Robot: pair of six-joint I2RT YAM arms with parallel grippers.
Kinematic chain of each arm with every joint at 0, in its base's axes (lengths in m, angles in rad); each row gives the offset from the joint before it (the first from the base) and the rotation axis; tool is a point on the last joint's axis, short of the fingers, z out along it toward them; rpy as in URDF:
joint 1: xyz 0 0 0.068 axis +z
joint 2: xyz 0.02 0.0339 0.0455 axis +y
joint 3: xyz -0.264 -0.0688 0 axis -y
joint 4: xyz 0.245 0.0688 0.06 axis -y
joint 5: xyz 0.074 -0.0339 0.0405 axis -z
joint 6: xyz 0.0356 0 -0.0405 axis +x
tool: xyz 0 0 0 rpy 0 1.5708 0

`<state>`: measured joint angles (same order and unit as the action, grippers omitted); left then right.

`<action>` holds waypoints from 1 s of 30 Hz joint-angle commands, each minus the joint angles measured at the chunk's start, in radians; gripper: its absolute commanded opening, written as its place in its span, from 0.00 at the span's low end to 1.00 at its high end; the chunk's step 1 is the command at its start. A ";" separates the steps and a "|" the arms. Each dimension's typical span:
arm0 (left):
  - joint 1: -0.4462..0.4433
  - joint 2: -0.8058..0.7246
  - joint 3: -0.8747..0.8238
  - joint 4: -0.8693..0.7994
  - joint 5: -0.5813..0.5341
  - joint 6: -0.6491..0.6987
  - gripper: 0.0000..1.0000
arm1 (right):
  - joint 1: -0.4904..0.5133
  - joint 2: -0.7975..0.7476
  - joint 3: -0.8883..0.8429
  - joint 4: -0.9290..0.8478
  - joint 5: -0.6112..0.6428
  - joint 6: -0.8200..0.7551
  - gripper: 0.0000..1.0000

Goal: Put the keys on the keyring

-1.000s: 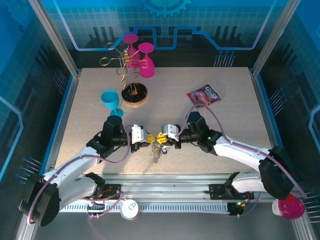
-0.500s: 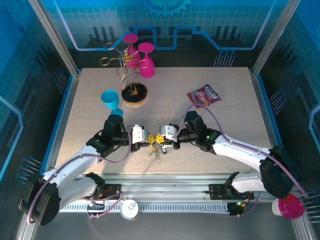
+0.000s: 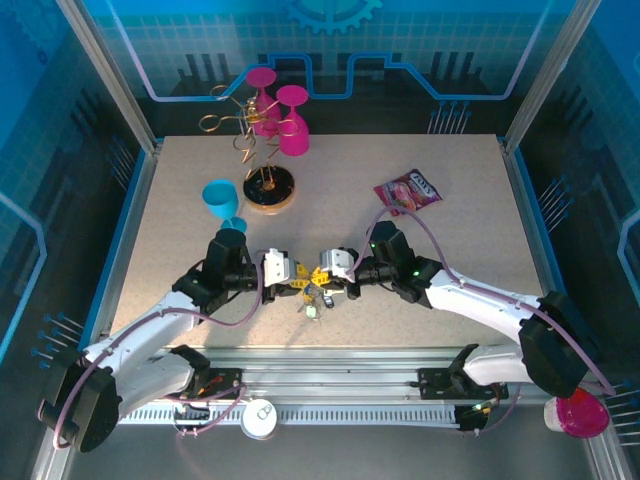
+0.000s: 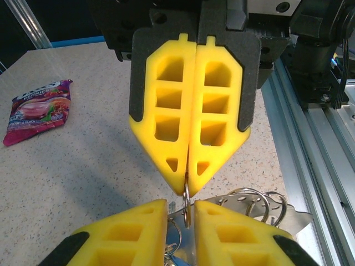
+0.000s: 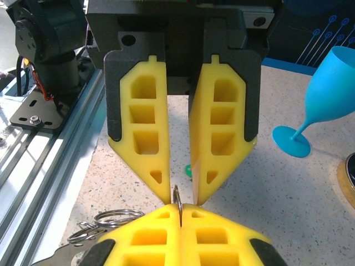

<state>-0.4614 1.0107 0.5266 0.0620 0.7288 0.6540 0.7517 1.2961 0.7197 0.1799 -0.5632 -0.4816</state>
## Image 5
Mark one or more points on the silver bolt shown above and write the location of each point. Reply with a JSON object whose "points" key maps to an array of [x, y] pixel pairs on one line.
{"points": [[35, 119]]}

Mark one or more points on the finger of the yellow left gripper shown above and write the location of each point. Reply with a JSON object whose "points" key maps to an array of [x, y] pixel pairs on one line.
{"points": [[202, 138], [163, 138]]}

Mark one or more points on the green key tag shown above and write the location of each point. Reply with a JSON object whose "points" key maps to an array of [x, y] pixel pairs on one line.
{"points": [[188, 170]]}

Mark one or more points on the small silver keyring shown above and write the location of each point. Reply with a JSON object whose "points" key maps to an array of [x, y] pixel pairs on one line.
{"points": [[72, 239]]}

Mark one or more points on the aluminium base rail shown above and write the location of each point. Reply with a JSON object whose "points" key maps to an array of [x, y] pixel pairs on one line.
{"points": [[41, 177]]}

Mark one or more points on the blue plastic goblet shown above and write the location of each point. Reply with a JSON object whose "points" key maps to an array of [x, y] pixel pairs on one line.
{"points": [[330, 94]]}

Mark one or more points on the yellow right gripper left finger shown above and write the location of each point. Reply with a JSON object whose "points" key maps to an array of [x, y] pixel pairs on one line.
{"points": [[172, 249]]}

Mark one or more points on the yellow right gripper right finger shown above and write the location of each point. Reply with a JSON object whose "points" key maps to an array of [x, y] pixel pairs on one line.
{"points": [[188, 249]]}

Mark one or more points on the large silver keyring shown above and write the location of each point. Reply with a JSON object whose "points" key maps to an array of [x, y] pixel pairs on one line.
{"points": [[133, 212]]}

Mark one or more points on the silver key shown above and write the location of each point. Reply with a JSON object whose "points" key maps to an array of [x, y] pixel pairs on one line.
{"points": [[59, 256]]}

